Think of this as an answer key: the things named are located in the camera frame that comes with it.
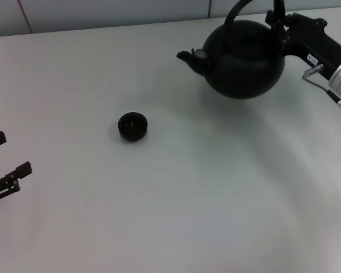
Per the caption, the right gripper cable with connector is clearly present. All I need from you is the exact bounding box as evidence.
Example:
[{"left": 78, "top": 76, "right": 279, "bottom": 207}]
[{"left": 302, "top": 64, "right": 341, "bottom": 116}]

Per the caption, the small dark teacup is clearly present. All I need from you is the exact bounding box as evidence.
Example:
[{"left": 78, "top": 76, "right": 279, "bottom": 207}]
[{"left": 118, "top": 111, "right": 148, "bottom": 142}]

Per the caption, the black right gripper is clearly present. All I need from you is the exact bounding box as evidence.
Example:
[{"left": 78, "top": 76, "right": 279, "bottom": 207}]
[{"left": 265, "top": 10, "right": 341, "bottom": 82}]

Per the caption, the black round teapot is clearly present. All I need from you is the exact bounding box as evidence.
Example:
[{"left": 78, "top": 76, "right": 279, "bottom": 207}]
[{"left": 176, "top": 0, "right": 286, "bottom": 100}]

